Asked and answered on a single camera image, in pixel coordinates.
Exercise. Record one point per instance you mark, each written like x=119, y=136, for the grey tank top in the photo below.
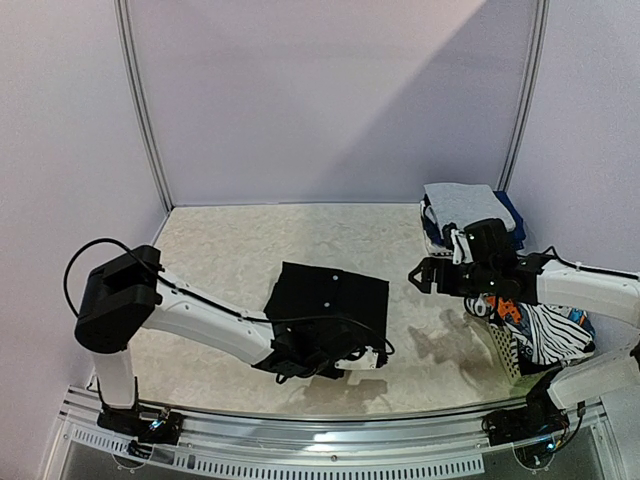
x=464, y=204

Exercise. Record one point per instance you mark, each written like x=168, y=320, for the right aluminium corner post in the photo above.
x=528, y=85

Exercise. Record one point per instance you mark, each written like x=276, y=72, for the colourful graphic print garment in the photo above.
x=504, y=313

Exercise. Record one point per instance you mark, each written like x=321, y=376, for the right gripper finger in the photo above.
x=427, y=287
x=426, y=272

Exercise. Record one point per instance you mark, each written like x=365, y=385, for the white perforated laundry basket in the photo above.
x=507, y=350

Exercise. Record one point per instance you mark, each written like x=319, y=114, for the aluminium front rail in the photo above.
x=446, y=444

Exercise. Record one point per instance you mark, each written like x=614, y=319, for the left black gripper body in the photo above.
x=315, y=370

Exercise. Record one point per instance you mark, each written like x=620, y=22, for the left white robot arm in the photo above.
x=133, y=292

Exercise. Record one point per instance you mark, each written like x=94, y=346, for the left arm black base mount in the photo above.
x=146, y=424

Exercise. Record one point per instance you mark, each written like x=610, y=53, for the folded blue garment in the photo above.
x=463, y=204

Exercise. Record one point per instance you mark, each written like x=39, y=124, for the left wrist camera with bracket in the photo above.
x=363, y=359

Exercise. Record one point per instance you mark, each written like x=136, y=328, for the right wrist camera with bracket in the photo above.
x=483, y=241

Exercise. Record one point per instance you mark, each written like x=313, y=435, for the aluminium corner post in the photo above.
x=124, y=23
x=528, y=85

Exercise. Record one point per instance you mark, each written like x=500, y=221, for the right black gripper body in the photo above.
x=439, y=275

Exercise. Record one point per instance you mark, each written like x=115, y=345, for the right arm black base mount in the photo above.
x=539, y=417

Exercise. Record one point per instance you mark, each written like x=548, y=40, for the black white striped garment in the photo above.
x=556, y=334

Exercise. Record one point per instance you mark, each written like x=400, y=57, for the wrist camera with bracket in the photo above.
x=483, y=241
x=363, y=359

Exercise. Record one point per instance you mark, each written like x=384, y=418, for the left aluminium corner post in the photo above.
x=124, y=23

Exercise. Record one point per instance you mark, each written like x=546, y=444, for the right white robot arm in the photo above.
x=555, y=300

